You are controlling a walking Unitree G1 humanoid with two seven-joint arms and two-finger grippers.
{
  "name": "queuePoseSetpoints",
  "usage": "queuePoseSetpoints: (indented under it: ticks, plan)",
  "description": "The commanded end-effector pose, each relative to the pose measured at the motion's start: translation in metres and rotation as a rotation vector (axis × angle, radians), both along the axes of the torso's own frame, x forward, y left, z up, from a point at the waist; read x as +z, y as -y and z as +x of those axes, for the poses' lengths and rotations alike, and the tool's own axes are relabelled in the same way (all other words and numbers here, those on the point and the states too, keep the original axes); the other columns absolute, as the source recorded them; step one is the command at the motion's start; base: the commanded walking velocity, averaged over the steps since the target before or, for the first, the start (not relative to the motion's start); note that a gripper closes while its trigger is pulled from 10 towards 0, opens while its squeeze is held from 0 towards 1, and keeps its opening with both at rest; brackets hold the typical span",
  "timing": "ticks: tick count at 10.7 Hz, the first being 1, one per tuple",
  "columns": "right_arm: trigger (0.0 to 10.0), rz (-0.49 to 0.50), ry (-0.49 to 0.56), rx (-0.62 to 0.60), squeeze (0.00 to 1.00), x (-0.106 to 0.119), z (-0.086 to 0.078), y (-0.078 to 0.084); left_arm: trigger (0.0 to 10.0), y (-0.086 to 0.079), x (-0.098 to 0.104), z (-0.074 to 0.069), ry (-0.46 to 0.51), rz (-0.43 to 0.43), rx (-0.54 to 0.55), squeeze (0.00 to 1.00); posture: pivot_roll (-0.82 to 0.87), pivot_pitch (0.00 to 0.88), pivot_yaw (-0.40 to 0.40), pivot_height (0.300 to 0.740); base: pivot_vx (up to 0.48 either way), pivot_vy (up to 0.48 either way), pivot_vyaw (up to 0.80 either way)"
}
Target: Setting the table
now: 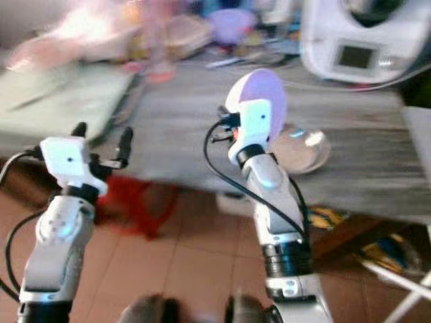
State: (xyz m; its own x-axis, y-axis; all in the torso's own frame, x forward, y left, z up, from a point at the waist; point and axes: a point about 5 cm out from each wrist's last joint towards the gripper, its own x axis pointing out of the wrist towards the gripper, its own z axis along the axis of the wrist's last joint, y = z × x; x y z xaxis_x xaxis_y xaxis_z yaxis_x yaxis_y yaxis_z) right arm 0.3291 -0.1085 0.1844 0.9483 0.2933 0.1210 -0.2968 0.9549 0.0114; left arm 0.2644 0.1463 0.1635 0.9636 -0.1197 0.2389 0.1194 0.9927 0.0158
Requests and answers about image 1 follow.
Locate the lavender plate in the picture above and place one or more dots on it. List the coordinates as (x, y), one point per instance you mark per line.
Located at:
(259, 84)

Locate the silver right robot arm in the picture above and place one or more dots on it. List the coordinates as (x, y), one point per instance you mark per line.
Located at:
(276, 208)

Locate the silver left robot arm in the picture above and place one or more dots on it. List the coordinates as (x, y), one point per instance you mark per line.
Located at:
(55, 232)

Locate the pale green placemat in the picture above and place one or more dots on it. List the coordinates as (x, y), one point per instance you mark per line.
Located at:
(60, 101)

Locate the red stool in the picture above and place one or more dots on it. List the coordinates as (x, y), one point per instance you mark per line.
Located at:
(131, 202)

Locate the pink plastic bag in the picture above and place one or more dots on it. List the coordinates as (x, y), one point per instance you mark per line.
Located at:
(71, 37)

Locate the pink translucent glass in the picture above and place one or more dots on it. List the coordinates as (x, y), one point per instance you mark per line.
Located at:
(158, 47)

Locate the white box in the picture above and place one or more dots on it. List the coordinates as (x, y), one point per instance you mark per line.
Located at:
(237, 205)

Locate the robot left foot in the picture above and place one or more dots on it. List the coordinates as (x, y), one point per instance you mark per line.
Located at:
(143, 311)

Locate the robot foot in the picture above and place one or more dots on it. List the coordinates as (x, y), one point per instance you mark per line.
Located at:
(249, 309)
(143, 311)

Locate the purple bowl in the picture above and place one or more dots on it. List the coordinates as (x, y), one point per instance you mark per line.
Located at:
(230, 25)

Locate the clear glass bowl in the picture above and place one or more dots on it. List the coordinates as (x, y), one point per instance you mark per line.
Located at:
(306, 149)

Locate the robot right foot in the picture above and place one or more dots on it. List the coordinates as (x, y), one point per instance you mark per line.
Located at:
(249, 309)

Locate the white kitchen appliance with screen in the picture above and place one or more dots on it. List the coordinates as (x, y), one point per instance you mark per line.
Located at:
(363, 33)

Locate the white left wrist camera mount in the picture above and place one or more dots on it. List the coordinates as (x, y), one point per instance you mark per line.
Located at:
(67, 161)

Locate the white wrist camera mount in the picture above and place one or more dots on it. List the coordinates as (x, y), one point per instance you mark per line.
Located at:
(257, 128)
(67, 161)

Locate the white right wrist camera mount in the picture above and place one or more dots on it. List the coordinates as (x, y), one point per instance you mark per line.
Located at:
(257, 128)

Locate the white metal frame legs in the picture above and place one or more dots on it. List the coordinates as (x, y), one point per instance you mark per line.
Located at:
(401, 282)

